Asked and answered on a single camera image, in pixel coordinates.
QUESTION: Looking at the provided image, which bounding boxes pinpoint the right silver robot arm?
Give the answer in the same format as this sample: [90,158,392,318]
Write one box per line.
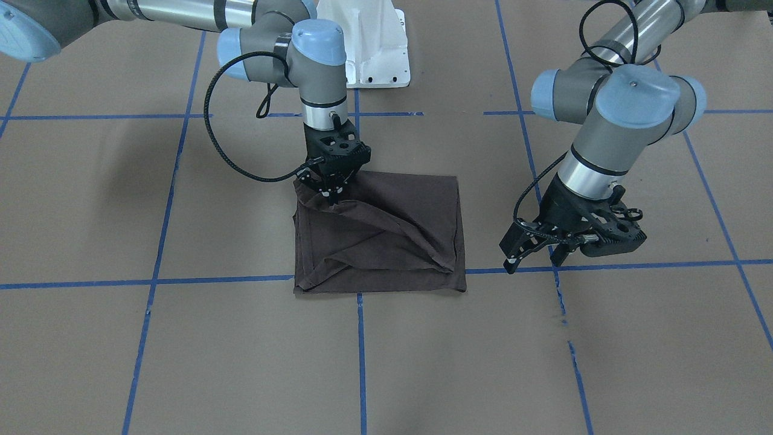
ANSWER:
[1,1,371,204]

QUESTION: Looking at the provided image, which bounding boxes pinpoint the dark brown t-shirt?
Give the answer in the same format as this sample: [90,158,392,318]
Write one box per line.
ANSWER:
[293,171,467,294]

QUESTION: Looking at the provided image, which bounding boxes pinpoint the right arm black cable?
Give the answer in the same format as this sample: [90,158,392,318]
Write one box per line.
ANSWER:
[204,51,315,183]

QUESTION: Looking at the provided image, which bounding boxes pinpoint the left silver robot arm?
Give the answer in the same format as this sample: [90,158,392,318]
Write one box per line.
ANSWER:
[499,1,771,274]

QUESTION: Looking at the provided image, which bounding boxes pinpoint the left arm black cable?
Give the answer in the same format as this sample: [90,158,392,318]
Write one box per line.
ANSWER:
[512,0,662,227]

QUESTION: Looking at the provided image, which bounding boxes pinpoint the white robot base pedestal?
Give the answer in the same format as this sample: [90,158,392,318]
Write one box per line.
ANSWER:
[317,1,411,90]

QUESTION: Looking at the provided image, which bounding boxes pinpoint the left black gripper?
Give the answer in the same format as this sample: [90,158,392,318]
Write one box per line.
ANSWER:
[499,178,647,274]

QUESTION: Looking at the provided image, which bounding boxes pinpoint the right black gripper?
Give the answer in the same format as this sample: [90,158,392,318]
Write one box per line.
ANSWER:
[296,120,371,206]

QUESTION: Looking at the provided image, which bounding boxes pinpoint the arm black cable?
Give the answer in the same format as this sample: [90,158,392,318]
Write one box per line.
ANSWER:
[512,0,662,227]
[204,51,315,183]

